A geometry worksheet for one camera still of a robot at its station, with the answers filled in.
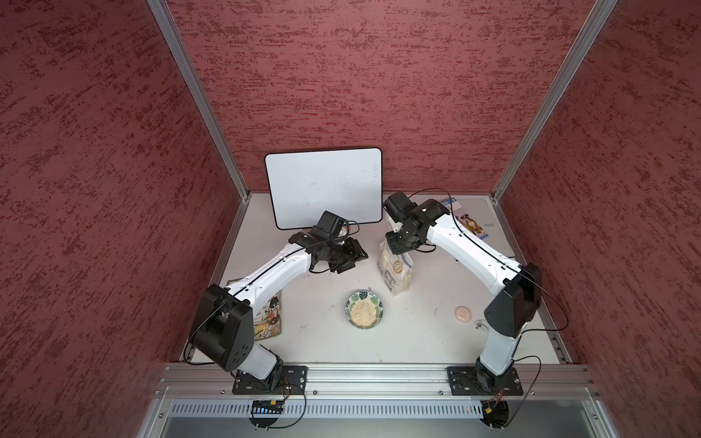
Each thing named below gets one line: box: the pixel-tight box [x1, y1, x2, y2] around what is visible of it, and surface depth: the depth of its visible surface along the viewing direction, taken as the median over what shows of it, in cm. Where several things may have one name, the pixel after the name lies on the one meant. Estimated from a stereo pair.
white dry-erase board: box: [264, 147, 384, 230], surface depth 99 cm
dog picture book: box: [440, 197, 490, 240], surface depth 112 cm
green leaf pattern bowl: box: [345, 290, 385, 330], surface depth 86 cm
